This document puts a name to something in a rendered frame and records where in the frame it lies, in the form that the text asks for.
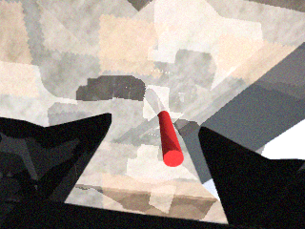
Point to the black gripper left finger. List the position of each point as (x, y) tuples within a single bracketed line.
[(55, 157)]

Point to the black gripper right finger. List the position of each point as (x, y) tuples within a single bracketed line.
[(249, 185)]

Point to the red peg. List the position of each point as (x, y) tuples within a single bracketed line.
[(172, 154)]

